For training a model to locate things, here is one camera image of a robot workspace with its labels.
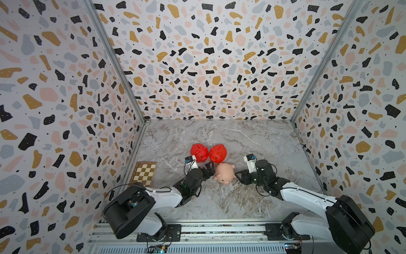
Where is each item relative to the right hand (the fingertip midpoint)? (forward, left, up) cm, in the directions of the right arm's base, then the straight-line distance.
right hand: (238, 173), depth 86 cm
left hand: (+3, +15, +3) cm, 16 cm away
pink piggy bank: (0, +8, 0) cm, 8 cm away
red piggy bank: (+12, +22, +2) cm, 25 cm away
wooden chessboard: (+1, +54, -3) cm, 54 cm away
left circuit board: (-34, +36, -7) cm, 50 cm away
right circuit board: (-32, -23, -10) cm, 40 cm away
